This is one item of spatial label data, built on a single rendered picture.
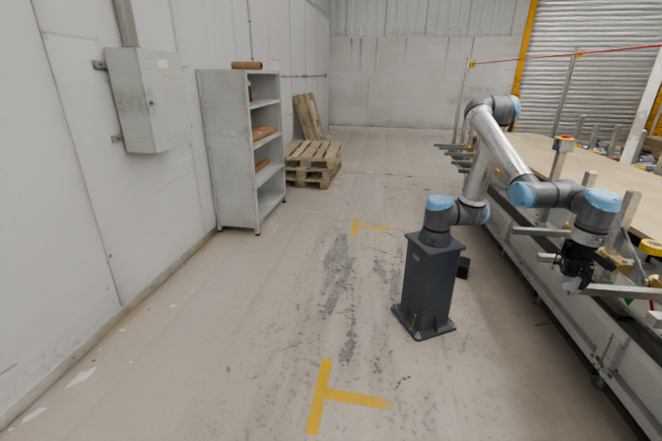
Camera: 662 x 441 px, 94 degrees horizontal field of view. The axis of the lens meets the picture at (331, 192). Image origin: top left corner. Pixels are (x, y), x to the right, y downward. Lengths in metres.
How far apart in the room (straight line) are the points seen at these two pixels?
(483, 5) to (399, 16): 1.95
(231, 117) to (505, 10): 7.71
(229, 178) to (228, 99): 0.72
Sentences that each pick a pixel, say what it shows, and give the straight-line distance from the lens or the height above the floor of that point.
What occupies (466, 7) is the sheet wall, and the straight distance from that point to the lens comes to 9.24.
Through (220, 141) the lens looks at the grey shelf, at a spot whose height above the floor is 0.94.
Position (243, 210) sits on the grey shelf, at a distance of 3.13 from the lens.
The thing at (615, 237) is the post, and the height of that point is 0.91.
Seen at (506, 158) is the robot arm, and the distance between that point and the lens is 1.32.
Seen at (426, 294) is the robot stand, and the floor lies 0.31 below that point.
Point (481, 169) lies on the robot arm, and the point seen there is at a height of 1.07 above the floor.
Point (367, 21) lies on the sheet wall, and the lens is 9.03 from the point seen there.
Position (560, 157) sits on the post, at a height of 1.12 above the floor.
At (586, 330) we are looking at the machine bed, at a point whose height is 0.20.
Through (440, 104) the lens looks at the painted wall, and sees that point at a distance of 9.07.
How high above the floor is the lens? 1.52
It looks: 21 degrees down
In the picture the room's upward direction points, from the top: 1 degrees clockwise
